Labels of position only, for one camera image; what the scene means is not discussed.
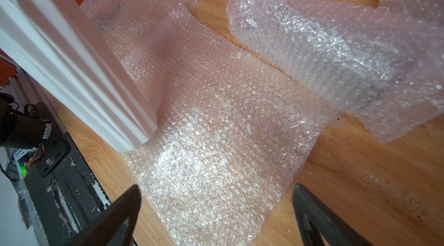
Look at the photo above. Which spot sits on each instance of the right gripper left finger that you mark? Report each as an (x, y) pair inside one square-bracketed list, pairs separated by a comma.
[(115, 225)]

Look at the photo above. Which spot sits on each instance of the bubble wrapped bundle middle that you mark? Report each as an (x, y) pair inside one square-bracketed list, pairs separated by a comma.
[(383, 67)]

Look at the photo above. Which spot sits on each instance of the bubble wrap sheet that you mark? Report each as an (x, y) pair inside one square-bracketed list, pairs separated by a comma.
[(232, 133), (133, 29)]

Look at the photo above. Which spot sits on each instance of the white ribbed ceramic vase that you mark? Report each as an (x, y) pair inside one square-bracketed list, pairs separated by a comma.
[(54, 42)]

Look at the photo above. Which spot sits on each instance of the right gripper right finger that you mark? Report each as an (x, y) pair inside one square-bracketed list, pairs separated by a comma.
[(319, 225)]

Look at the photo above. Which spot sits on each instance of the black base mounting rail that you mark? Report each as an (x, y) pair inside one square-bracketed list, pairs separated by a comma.
[(49, 194)]

